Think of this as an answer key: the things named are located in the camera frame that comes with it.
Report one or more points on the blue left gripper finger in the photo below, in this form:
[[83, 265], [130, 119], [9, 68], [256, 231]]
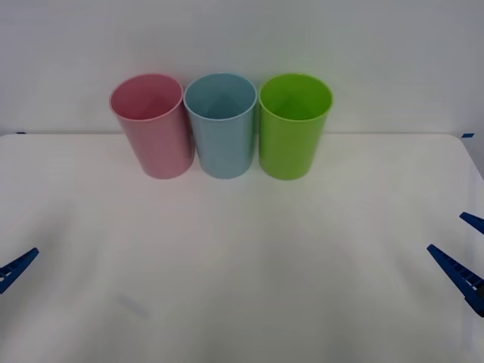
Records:
[[17, 268]]

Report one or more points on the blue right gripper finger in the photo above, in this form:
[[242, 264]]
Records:
[[463, 281], [474, 221]]

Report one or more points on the pink plastic waste bin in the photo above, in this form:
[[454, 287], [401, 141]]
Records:
[[160, 147]]

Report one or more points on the green plastic waste bin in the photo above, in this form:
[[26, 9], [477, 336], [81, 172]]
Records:
[[289, 147]]

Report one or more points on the pale blue plastic waste bin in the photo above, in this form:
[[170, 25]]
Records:
[[225, 147]]

